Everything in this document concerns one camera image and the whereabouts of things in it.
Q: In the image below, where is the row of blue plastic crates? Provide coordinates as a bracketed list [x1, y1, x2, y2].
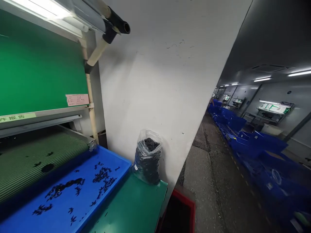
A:
[207, 99, 311, 226]

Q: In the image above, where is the white pipe frame with black joints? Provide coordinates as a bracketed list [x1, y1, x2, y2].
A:
[78, 0, 131, 146]

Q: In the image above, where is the red plastic crate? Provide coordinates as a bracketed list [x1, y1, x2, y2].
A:
[156, 189, 196, 233]

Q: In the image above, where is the green ribbed conveyor belt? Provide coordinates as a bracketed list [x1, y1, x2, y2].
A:
[0, 125, 96, 203]

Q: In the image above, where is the white label strip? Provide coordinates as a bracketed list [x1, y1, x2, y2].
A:
[0, 112, 36, 124]

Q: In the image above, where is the green table mat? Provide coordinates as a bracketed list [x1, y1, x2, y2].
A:
[85, 172, 168, 233]

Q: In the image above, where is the clear bag of black parts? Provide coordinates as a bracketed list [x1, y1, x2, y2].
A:
[132, 129, 163, 186]

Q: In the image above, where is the green back panel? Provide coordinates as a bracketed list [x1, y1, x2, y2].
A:
[0, 9, 89, 117]

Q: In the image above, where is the blue plastic tray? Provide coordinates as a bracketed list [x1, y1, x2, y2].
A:
[0, 145, 132, 233]

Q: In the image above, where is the pink paper label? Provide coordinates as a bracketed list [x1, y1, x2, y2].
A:
[65, 94, 90, 107]

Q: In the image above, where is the pile of small black parts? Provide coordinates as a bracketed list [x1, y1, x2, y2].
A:
[32, 161, 120, 227]

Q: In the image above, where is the fluorescent lamp fixture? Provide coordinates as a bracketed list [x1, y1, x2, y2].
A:
[0, 0, 90, 39]

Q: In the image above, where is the distant workstation with shelves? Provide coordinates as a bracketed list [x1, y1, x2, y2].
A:
[221, 94, 246, 113]

